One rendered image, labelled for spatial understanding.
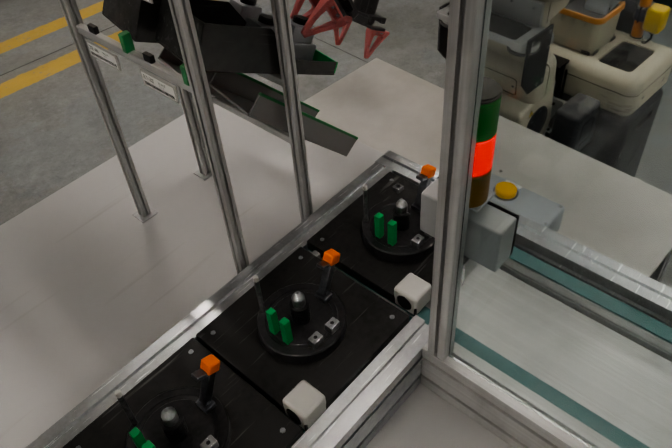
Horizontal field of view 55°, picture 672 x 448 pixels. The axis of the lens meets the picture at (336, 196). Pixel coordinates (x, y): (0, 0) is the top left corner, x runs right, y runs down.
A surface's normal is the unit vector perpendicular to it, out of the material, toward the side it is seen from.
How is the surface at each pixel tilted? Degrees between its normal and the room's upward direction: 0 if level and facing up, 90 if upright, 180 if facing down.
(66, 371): 0
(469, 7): 90
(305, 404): 0
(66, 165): 1
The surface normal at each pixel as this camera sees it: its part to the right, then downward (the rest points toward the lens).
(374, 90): -0.06, -0.73
